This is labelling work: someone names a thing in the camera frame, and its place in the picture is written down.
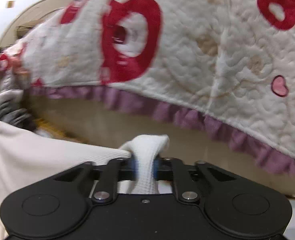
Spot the white waffle knit garment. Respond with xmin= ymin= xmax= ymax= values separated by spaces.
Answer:
xmin=0 ymin=122 xmax=171 ymax=239

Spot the stack of folded grey clothes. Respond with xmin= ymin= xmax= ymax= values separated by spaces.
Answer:
xmin=0 ymin=89 xmax=37 ymax=132

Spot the beige bed base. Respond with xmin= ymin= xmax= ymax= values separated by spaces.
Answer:
xmin=29 ymin=96 xmax=295 ymax=197

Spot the quilted bedspread purple ruffle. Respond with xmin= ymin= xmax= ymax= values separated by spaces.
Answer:
xmin=0 ymin=0 xmax=295 ymax=174

